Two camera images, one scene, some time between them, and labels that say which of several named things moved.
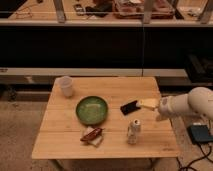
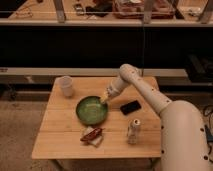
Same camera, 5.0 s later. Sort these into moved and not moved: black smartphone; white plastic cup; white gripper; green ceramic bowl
Moved: white gripper
Not moved: white plastic cup; green ceramic bowl; black smartphone
